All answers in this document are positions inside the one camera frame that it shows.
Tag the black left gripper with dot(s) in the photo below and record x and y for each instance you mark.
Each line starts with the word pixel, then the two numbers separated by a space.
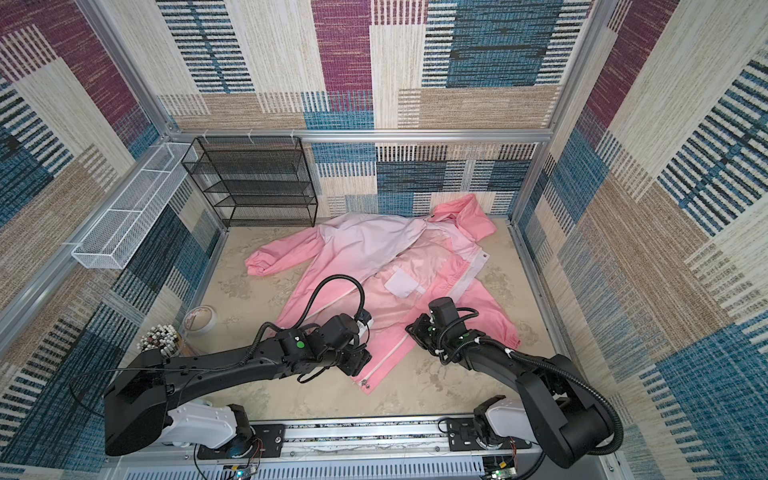
pixel 359 360

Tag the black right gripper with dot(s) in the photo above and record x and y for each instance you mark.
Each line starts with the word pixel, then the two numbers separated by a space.
pixel 416 332

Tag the pink hooded zip jacket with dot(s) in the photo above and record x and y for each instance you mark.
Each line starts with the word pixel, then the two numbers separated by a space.
pixel 396 266

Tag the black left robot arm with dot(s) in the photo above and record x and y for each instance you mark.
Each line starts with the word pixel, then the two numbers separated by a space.
pixel 154 399

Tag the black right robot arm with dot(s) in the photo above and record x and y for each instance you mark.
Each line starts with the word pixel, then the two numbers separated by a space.
pixel 568 418

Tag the cup of white-tipped markers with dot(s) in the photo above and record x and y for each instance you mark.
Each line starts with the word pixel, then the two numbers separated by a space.
pixel 164 338

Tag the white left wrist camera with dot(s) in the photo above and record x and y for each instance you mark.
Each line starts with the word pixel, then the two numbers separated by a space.
pixel 363 320

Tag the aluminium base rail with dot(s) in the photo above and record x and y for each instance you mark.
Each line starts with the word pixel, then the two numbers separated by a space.
pixel 406 447

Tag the black wire shelf rack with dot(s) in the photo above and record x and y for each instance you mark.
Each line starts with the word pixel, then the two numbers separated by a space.
pixel 254 181

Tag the white wire mesh basket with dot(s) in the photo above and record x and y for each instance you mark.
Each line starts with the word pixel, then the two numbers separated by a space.
pixel 118 233

